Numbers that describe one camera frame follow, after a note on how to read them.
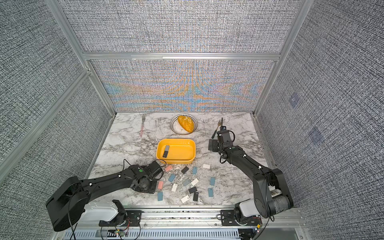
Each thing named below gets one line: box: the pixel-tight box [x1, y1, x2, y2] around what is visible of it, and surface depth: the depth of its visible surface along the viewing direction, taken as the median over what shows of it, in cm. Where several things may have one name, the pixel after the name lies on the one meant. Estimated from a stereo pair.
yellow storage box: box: [156, 138, 196, 165], surface depth 100 cm
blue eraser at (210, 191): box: [208, 187, 214, 197], surface depth 83 cm
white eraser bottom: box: [180, 195, 190, 204], surface depth 81 cm
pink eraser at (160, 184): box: [157, 181, 164, 189], surface depth 85 cm
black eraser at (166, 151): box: [162, 145, 170, 158], surface depth 100 cm
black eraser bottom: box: [193, 192, 199, 202], surface depth 81 cm
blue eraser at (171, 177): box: [168, 173, 176, 182], surface depth 90 cm
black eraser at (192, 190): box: [188, 186, 198, 194], surface depth 85 cm
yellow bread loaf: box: [178, 115, 195, 133], surface depth 107 cm
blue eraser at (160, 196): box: [157, 191, 163, 201], surface depth 82 cm
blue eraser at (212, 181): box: [210, 177, 216, 186], surface depth 88 cm
